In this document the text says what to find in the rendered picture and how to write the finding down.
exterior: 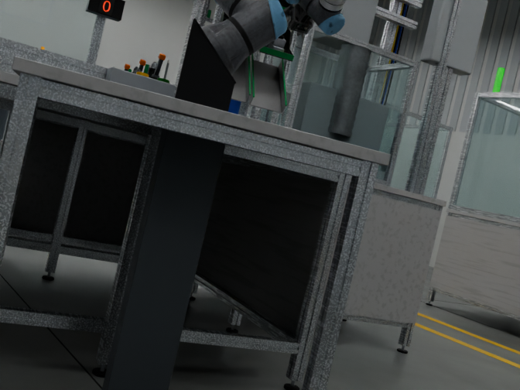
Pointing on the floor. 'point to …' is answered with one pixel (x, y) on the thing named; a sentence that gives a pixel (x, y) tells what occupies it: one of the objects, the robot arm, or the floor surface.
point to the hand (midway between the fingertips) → (287, 29)
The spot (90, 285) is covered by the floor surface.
